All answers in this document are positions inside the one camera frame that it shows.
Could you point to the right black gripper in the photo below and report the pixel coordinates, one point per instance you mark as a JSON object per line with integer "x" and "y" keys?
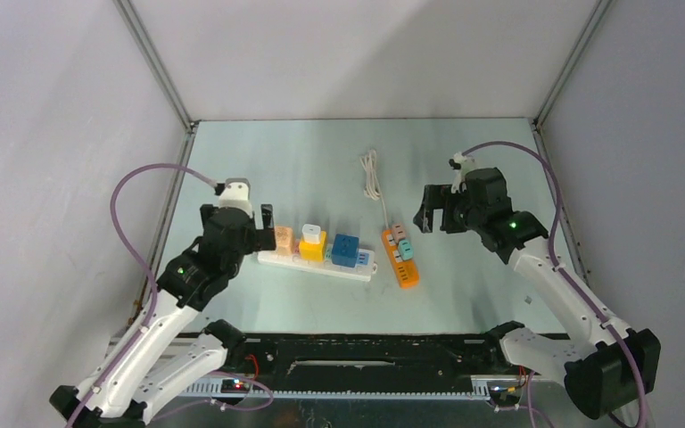
{"x": 441, "y": 198}

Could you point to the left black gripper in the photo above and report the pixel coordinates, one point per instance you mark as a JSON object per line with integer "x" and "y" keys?
{"x": 261, "y": 239}

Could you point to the beige cube socket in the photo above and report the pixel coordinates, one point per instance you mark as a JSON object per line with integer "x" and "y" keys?
{"x": 285, "y": 240}

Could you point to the teal plug adapter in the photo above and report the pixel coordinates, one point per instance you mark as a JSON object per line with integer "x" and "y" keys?
{"x": 405, "y": 249}

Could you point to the white plug adapter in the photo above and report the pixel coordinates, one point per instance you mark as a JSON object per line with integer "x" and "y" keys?
{"x": 311, "y": 233}

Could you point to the orange power strip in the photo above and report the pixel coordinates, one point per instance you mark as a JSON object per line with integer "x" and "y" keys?
{"x": 406, "y": 272}

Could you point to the yellow cube socket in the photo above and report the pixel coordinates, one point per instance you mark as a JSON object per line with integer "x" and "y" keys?
{"x": 314, "y": 252}

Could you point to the blue cube socket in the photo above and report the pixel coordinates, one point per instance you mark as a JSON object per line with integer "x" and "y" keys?
{"x": 345, "y": 250}

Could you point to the white multicolour power strip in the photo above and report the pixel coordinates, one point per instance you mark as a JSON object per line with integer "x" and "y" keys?
{"x": 363, "y": 270}

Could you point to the pink plug adapter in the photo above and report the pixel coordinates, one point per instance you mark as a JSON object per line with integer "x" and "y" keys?
{"x": 398, "y": 232}

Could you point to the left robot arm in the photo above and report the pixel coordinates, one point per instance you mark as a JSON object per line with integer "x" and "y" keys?
{"x": 128, "y": 389}

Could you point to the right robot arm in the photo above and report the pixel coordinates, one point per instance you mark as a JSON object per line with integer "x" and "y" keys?
{"x": 605, "y": 364}

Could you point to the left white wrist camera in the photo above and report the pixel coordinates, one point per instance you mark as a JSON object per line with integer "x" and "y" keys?
{"x": 235, "y": 193}

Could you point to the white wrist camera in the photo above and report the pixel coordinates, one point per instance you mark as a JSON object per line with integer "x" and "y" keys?
{"x": 461, "y": 164}
{"x": 235, "y": 193}

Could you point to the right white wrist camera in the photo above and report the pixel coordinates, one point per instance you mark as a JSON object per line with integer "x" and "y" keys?
{"x": 461, "y": 164}

